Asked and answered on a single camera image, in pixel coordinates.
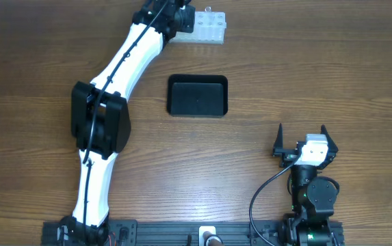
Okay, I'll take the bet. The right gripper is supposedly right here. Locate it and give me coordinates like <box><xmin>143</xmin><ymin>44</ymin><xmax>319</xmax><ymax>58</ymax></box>
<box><xmin>272</xmin><ymin>123</ymin><xmax>339</xmax><ymax>170</ymax></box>

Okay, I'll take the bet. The black tray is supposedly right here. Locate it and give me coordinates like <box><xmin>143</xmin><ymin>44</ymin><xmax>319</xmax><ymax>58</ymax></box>
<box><xmin>166</xmin><ymin>73</ymin><xmax>229</xmax><ymax>119</ymax></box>

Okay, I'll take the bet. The white test tube rack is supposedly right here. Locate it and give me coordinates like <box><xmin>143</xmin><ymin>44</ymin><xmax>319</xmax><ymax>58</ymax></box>
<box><xmin>168</xmin><ymin>11</ymin><xmax>227</xmax><ymax>45</ymax></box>

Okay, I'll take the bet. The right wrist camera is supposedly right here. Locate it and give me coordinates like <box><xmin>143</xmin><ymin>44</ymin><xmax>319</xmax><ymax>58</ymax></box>
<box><xmin>300</xmin><ymin>133</ymin><xmax>329</xmax><ymax>167</ymax></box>

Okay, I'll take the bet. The mounting rail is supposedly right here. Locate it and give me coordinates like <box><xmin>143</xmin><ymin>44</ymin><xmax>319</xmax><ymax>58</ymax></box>
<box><xmin>41</xmin><ymin>219</ymin><xmax>345</xmax><ymax>246</ymax></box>

